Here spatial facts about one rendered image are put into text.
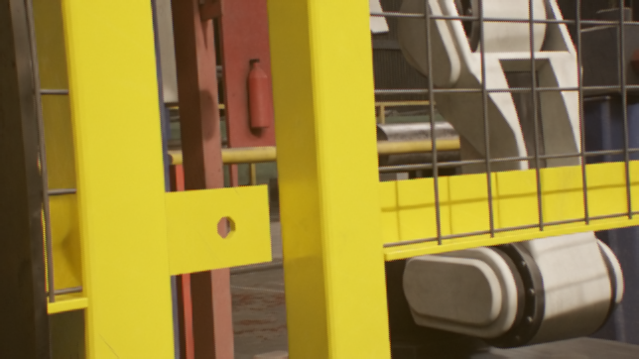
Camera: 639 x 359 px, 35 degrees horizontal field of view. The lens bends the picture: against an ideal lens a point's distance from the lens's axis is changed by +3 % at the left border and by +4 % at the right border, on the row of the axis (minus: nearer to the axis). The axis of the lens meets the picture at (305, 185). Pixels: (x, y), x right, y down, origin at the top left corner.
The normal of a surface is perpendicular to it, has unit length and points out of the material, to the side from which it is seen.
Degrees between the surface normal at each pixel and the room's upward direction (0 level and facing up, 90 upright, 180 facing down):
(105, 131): 90
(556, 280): 75
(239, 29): 90
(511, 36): 107
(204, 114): 90
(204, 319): 90
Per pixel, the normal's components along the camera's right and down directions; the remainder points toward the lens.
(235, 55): 0.62, -0.02
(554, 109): -0.86, 0.07
